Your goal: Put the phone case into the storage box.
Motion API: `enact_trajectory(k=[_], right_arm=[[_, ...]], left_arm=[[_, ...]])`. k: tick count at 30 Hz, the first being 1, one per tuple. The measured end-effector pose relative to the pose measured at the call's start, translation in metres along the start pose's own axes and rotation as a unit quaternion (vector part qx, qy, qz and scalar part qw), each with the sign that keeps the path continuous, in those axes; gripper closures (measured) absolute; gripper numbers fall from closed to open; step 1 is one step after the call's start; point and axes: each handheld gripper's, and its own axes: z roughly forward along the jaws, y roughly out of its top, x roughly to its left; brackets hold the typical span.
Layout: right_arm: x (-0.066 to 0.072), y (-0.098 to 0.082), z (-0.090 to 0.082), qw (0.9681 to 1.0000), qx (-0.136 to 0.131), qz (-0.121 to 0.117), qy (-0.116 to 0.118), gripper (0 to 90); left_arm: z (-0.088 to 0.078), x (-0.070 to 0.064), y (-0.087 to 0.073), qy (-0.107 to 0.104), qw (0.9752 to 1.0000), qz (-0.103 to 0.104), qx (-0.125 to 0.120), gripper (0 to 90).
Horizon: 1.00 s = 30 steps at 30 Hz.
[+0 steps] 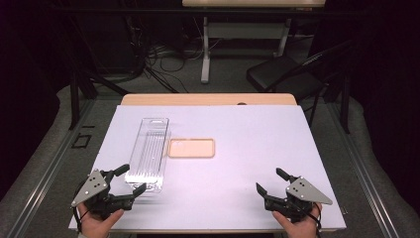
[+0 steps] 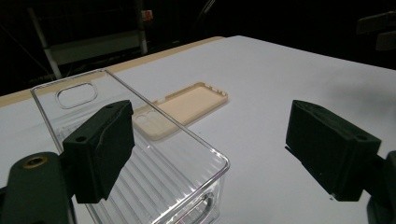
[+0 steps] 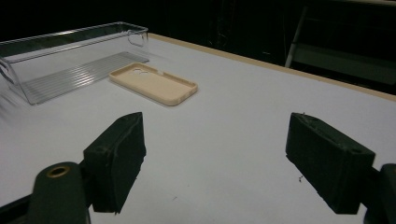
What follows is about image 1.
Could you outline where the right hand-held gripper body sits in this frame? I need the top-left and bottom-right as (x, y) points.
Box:
(263, 176), (334, 223)

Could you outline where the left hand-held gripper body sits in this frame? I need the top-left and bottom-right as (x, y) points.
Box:
(70, 169), (136, 221)

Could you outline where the clear plastic box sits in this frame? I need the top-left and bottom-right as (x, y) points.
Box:
(124, 117), (172, 193)

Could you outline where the person's right hand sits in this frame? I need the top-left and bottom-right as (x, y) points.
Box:
(271, 202), (323, 238)

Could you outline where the person's left hand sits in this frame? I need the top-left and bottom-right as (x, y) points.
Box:
(76, 201), (126, 238)

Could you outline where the white board sheet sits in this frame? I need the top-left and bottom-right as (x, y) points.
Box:
(68, 104), (347, 232)

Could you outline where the black metal stand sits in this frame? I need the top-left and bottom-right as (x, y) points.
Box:
(67, 65), (131, 131)

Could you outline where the black folding chair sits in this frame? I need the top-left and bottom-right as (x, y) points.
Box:
(246, 39), (355, 128)

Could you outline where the wooden table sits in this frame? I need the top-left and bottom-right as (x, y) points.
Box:
(120, 92), (298, 107)

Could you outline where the desk with white legs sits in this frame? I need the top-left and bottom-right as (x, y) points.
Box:
(181, 0), (326, 84)

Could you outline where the black horizontal bar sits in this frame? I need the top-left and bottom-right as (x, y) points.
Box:
(58, 7), (365, 18)

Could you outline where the right hand-held gripper cable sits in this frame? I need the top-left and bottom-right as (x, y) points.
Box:
(305, 201), (323, 238)

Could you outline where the hand-held gripper cable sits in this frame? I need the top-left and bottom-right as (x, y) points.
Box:
(70, 203), (84, 233)
(305, 201), (323, 238)

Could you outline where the left hand-held gripper cable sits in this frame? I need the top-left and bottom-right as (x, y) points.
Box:
(70, 203), (84, 233)

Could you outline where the aluminium floor rail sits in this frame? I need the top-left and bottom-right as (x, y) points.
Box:
(326, 102), (401, 238)
(6, 98), (97, 238)

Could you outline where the bundle of black cables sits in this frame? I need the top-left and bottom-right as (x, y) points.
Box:
(125, 16), (206, 94)

